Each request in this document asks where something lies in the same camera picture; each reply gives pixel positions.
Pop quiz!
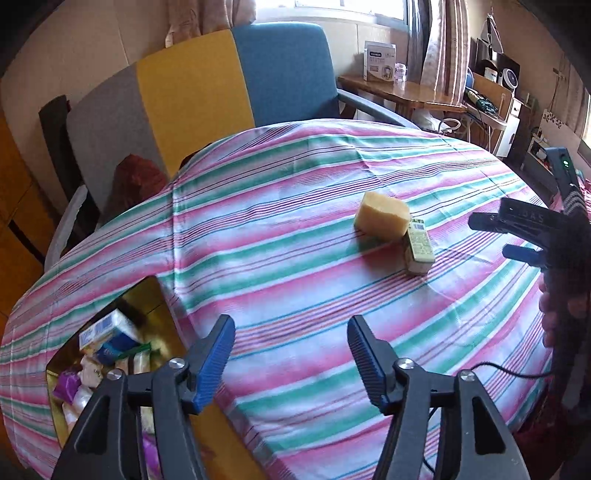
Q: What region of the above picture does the gold tin box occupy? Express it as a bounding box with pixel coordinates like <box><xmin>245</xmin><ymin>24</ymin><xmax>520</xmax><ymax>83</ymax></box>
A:
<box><xmin>45</xmin><ymin>275</ymin><xmax>259</xmax><ymax>480</ymax></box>

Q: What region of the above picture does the small white cabinet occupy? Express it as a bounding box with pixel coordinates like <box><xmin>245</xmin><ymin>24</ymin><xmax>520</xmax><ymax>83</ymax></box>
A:
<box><xmin>496</xmin><ymin>97</ymin><xmax>525</xmax><ymax>160</ymax></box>

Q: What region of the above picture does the grey yellow blue armchair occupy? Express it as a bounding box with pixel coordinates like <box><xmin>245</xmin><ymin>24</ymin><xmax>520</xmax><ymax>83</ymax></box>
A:
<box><xmin>44</xmin><ymin>21</ymin><xmax>419</xmax><ymax>271</ymax></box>

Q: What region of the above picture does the light wooden desk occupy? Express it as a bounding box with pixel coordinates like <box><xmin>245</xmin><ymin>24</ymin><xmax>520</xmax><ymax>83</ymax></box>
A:
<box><xmin>462</xmin><ymin>71</ymin><xmax>515</xmax><ymax>139</ymax></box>

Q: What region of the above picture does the wooden side table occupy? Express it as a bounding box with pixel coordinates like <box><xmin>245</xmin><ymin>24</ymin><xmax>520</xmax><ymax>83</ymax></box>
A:
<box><xmin>337</xmin><ymin>74</ymin><xmax>467</xmax><ymax>121</ymax></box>

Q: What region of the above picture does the white carton box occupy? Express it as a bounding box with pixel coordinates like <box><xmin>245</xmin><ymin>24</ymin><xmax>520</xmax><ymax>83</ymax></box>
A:
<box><xmin>364</xmin><ymin>41</ymin><xmax>398</xmax><ymax>84</ymax></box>

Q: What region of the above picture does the purple packet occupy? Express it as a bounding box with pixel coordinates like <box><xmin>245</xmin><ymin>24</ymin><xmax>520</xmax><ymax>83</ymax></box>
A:
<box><xmin>53</xmin><ymin>371</ymin><xmax>84</xmax><ymax>402</ymax></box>
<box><xmin>142</xmin><ymin>434</ymin><xmax>162</xmax><ymax>480</ymax></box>

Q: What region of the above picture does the window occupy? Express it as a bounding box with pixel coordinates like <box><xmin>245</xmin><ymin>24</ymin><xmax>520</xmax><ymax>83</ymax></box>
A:
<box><xmin>254</xmin><ymin>0</ymin><xmax>411</xmax><ymax>28</ymax></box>

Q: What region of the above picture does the white plastic ball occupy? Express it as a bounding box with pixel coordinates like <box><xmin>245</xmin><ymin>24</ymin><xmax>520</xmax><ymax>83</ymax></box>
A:
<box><xmin>65</xmin><ymin>387</ymin><xmax>93</xmax><ymax>428</ymax></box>

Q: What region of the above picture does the person's right hand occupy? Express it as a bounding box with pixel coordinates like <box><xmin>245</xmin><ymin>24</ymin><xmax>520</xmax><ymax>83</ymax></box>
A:
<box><xmin>538</xmin><ymin>277</ymin><xmax>559</xmax><ymax>348</ymax></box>

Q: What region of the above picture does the cracker packet with green edge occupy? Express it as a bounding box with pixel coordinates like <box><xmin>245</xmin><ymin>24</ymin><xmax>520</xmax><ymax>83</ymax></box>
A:
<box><xmin>117</xmin><ymin>344</ymin><xmax>153</xmax><ymax>374</ymax></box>

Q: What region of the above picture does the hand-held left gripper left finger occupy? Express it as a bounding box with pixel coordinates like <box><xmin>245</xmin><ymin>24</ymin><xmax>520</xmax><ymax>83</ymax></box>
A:
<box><xmin>51</xmin><ymin>315</ymin><xmax>236</xmax><ymax>480</ymax></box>

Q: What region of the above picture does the patterned beige curtain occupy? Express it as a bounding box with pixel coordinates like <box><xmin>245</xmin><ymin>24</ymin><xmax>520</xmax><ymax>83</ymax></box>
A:
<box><xmin>409</xmin><ymin>0</ymin><xmax>472</xmax><ymax>107</ymax></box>
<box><xmin>166</xmin><ymin>0</ymin><xmax>257</xmax><ymax>47</ymax></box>

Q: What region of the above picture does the blue and white soap box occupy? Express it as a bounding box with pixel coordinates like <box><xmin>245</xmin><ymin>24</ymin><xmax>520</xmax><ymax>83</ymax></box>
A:
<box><xmin>78</xmin><ymin>309</ymin><xmax>144</xmax><ymax>352</ymax></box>

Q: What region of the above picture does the small pink item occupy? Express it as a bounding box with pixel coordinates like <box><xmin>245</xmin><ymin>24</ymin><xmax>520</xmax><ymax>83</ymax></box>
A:
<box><xmin>81</xmin><ymin>355</ymin><xmax>105</xmax><ymax>386</ymax></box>

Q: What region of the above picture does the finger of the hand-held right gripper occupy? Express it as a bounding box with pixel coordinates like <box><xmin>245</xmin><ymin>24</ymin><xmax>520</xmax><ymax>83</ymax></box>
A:
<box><xmin>502</xmin><ymin>244</ymin><xmax>543</xmax><ymax>267</ymax></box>
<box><xmin>468</xmin><ymin>211</ymin><xmax>511</xmax><ymax>232</ymax></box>

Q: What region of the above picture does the green soap box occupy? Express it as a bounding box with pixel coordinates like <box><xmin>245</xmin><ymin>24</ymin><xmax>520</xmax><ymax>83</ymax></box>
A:
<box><xmin>404</xmin><ymin>218</ymin><xmax>435</xmax><ymax>276</ymax></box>

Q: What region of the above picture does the yellow soap bar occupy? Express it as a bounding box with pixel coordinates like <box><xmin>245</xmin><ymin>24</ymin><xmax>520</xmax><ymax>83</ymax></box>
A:
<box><xmin>353</xmin><ymin>191</ymin><xmax>411</xmax><ymax>241</ymax></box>

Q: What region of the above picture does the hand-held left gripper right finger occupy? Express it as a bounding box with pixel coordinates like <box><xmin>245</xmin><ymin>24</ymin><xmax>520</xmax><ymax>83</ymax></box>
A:
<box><xmin>347</xmin><ymin>315</ymin><xmax>532</xmax><ymax>480</ymax></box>

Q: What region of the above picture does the striped bedsheet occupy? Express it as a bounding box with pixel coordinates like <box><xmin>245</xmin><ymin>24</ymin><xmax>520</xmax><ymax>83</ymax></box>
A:
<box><xmin>0</xmin><ymin>119</ymin><xmax>568</xmax><ymax>480</ymax></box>

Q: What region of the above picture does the dark red cloth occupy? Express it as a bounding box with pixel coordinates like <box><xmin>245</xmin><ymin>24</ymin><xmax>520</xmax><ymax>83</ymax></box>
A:
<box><xmin>104</xmin><ymin>154</ymin><xmax>169</xmax><ymax>222</ymax></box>

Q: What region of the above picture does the wooden wardrobe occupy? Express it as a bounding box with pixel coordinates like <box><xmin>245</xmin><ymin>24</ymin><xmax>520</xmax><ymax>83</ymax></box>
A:
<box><xmin>0</xmin><ymin>111</ymin><xmax>58</xmax><ymax>315</ymax></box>

